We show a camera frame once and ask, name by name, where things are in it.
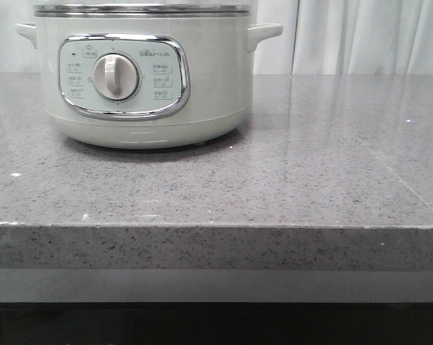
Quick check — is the pale green electric cooking pot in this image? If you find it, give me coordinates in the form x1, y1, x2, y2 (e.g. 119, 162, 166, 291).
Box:
16, 11, 283, 149

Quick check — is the white pleated curtain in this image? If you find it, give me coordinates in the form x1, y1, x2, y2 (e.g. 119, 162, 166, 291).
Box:
0, 1, 433, 75

